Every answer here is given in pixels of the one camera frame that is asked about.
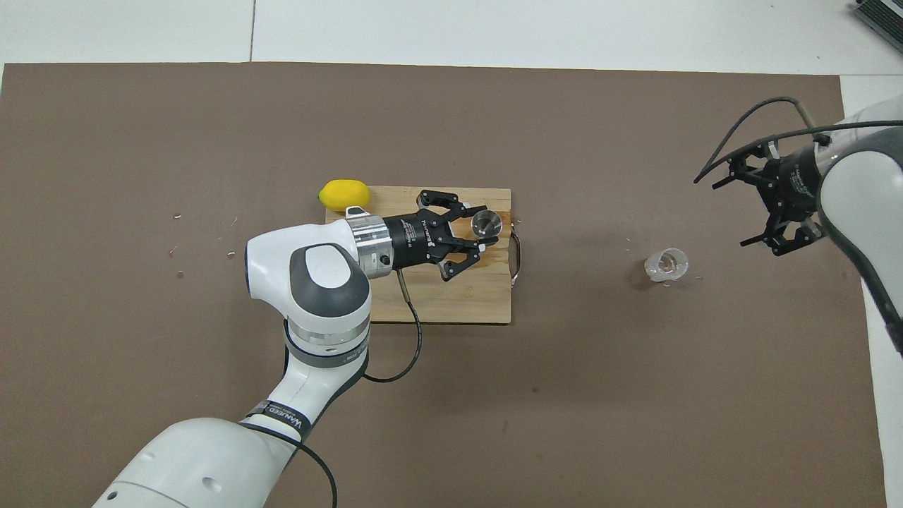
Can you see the yellow lemon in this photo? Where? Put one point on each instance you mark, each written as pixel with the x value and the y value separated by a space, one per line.
pixel 344 196

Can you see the brown table mat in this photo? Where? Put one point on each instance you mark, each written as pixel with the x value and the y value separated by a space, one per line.
pixel 564 409

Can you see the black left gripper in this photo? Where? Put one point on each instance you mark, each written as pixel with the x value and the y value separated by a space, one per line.
pixel 420 240

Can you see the steel jigger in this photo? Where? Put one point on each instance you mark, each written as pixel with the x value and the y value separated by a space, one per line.
pixel 487 223

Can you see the grey ribbed device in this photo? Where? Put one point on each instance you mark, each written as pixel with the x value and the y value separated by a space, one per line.
pixel 882 15

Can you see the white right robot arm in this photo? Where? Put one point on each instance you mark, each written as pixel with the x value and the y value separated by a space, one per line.
pixel 864 204

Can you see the clear plastic cup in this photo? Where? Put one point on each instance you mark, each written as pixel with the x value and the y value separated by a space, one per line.
pixel 667 265

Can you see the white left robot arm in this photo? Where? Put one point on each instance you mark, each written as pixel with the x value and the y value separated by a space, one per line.
pixel 310 296

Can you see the wooden cutting board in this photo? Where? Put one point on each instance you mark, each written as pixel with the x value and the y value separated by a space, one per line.
pixel 480 296

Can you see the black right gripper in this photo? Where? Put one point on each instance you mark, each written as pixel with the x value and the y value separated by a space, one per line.
pixel 797 183

